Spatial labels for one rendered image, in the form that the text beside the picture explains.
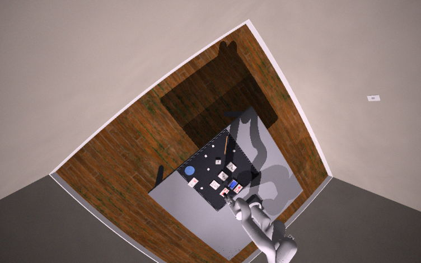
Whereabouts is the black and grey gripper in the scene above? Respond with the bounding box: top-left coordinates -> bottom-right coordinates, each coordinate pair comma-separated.
223,192 -> 234,204

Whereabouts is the blue playing card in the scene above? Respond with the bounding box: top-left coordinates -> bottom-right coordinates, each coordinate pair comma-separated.
228,180 -> 238,189

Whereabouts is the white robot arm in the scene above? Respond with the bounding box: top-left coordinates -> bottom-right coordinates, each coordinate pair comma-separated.
230,198 -> 297,263

